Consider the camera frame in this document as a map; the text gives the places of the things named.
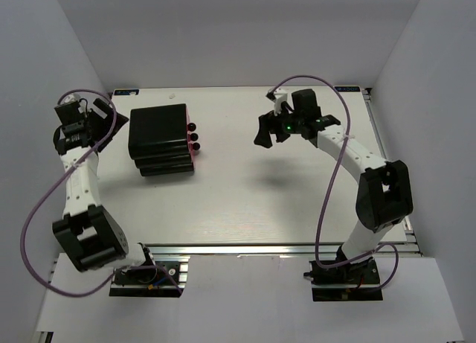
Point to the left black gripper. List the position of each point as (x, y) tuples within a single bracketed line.
[(92, 115)]

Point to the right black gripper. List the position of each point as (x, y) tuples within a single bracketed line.
[(270, 123)]

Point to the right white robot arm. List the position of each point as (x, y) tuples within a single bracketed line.
[(384, 196)]

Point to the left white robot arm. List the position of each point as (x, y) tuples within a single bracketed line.
[(87, 232)]

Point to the blue label sticker left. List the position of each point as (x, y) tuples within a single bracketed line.
[(125, 92)]

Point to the blue label sticker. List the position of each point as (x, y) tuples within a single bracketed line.
[(125, 92), (347, 88)]

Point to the black drawer cabinet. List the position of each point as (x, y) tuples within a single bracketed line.
[(158, 142)]

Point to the blue label sticker right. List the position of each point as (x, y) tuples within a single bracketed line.
[(347, 88)]

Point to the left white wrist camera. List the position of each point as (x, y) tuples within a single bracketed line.
[(72, 97)]

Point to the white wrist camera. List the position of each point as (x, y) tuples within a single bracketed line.
[(72, 97), (279, 99)]

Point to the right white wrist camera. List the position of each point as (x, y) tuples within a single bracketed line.
[(279, 99)]

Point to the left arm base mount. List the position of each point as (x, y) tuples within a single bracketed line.
[(155, 278)]

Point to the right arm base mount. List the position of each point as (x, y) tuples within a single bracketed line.
[(352, 282)]

